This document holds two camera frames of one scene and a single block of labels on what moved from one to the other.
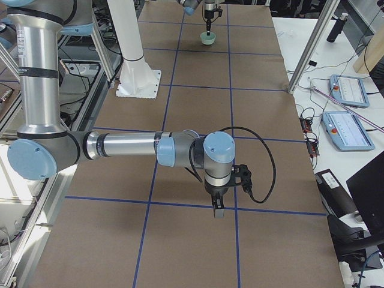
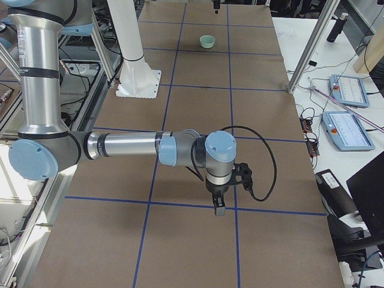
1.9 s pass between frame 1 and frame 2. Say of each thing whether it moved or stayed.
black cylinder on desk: stayed
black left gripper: moved
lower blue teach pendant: stayed
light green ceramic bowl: moved
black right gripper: stayed
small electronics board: stayed
